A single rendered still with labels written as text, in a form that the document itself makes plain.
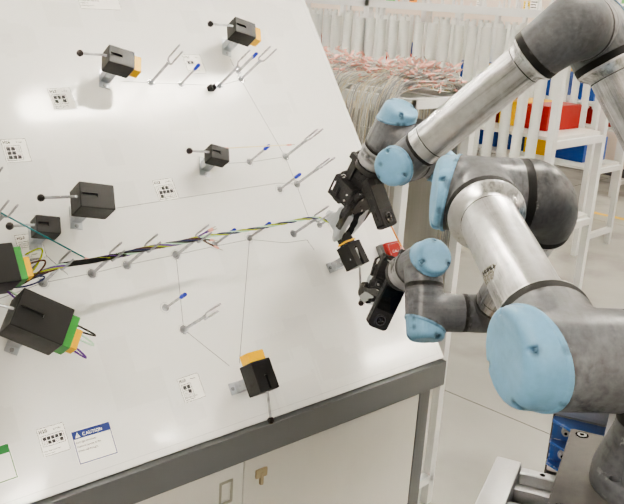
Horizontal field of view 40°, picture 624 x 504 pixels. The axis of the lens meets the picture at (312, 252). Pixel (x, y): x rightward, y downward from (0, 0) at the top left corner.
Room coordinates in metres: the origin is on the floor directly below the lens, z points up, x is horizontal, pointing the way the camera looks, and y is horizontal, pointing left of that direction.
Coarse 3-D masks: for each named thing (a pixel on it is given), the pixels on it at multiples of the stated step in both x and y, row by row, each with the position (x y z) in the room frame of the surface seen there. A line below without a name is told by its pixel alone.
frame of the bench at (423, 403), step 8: (424, 392) 1.94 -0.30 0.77; (424, 400) 1.94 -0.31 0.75; (424, 408) 1.94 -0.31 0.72; (424, 416) 1.95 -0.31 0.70; (416, 424) 1.93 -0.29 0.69; (424, 424) 1.95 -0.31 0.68; (416, 432) 1.93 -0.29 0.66; (424, 432) 1.95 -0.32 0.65; (416, 440) 1.93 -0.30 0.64; (424, 440) 1.96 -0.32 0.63; (416, 448) 1.93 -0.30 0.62; (416, 456) 1.94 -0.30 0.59; (416, 464) 1.94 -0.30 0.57; (416, 472) 1.94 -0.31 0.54; (416, 480) 1.94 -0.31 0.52; (416, 488) 1.95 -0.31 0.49; (408, 496) 1.93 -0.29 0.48; (416, 496) 1.95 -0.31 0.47
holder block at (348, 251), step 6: (342, 246) 1.84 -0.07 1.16; (348, 246) 1.83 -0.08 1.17; (354, 246) 1.85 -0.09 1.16; (360, 246) 1.85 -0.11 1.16; (342, 252) 1.84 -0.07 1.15; (348, 252) 1.83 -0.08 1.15; (354, 252) 1.83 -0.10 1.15; (360, 252) 1.84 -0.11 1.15; (342, 258) 1.84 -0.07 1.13; (348, 258) 1.83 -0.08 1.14; (354, 258) 1.82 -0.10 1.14; (360, 258) 1.84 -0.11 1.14; (366, 258) 1.84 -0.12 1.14; (348, 264) 1.83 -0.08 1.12; (354, 264) 1.82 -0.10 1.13; (360, 264) 1.82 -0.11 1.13; (348, 270) 1.83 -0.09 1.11
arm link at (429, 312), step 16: (416, 288) 1.54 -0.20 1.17; (432, 288) 1.54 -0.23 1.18; (416, 304) 1.52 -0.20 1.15; (432, 304) 1.52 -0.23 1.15; (448, 304) 1.52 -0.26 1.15; (464, 304) 1.53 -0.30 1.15; (416, 320) 1.51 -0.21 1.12; (432, 320) 1.50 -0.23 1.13; (448, 320) 1.51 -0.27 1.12; (464, 320) 1.51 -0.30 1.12; (416, 336) 1.50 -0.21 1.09; (432, 336) 1.49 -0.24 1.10
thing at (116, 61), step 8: (112, 48) 1.75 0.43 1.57; (120, 48) 1.77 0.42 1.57; (80, 56) 1.73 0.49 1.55; (104, 56) 1.76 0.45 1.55; (112, 56) 1.74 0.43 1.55; (120, 56) 1.76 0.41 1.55; (128, 56) 1.77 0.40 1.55; (104, 64) 1.75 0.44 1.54; (112, 64) 1.74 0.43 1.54; (120, 64) 1.74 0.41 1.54; (128, 64) 1.75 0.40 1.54; (104, 72) 1.79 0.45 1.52; (112, 72) 1.76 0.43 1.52; (120, 72) 1.76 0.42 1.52; (128, 72) 1.76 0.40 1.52; (104, 80) 1.80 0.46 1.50
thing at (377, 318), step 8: (384, 280) 1.70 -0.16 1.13; (384, 288) 1.68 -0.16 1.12; (392, 288) 1.68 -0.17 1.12; (384, 296) 1.68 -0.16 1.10; (392, 296) 1.68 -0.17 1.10; (400, 296) 1.69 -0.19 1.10; (376, 304) 1.68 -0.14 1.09; (384, 304) 1.68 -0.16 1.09; (392, 304) 1.68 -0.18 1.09; (376, 312) 1.68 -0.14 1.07; (384, 312) 1.68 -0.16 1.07; (392, 312) 1.68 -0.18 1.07; (368, 320) 1.68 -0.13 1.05; (376, 320) 1.68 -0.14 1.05; (384, 320) 1.68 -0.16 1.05; (384, 328) 1.68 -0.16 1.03
